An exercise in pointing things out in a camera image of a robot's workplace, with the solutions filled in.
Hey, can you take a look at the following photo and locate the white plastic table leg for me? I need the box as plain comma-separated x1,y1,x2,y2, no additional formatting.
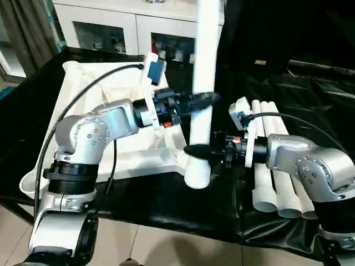
266,101,318,221
259,101,303,219
251,100,279,214
184,0,224,189

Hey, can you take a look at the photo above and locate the black table mat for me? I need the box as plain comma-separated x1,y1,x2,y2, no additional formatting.
0,47,355,263

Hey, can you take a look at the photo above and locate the white plastic table top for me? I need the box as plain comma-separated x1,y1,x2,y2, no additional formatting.
19,60,195,200

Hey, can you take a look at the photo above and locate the white glass-door cabinet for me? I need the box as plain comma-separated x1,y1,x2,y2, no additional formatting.
52,0,225,66

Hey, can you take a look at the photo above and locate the black backdrop cloth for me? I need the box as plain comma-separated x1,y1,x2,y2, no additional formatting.
216,0,355,78

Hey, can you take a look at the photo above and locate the dark metal rod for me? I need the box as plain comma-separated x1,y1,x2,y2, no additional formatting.
288,59,355,73

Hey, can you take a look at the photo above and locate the grey window curtain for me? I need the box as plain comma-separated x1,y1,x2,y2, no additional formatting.
0,0,60,81

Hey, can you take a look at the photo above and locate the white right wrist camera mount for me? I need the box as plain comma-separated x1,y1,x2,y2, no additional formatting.
229,96,257,168

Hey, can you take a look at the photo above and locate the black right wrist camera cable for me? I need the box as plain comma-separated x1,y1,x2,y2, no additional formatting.
241,110,349,153

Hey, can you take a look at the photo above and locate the black metal table frame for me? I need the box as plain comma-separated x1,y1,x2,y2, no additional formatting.
0,199,37,225

